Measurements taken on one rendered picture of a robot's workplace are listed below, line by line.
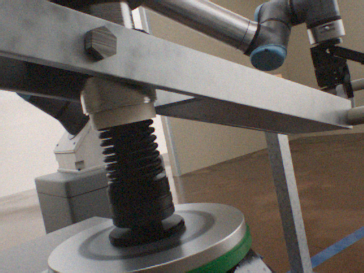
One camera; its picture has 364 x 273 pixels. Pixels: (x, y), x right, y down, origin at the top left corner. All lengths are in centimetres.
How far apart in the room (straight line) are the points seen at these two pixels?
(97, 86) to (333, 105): 41
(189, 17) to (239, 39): 14
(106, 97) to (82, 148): 110
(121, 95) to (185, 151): 611
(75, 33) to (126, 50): 5
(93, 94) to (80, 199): 102
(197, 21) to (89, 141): 66
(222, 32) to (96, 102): 71
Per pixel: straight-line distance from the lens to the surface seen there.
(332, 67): 116
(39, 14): 34
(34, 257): 58
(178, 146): 643
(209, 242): 38
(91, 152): 151
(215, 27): 108
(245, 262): 44
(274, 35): 111
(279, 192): 214
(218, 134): 694
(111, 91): 40
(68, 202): 141
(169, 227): 43
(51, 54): 34
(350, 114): 74
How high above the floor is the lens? 100
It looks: 3 degrees down
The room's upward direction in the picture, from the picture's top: 11 degrees counter-clockwise
